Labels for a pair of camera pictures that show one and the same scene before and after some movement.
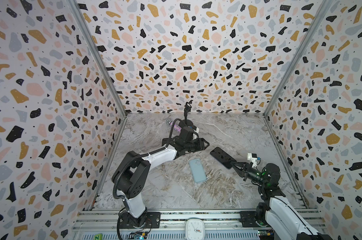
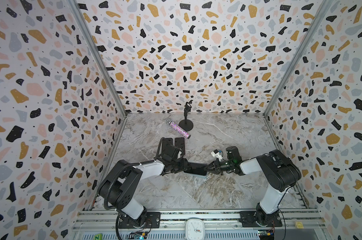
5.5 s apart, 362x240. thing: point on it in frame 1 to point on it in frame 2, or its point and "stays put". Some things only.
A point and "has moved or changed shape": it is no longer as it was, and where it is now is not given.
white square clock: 195,229 stays put
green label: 98,236 stays put
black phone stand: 186,122 stays put
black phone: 223,157 has moved or changed shape
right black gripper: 245,168 to 218,166
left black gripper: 203,147 to 183,166
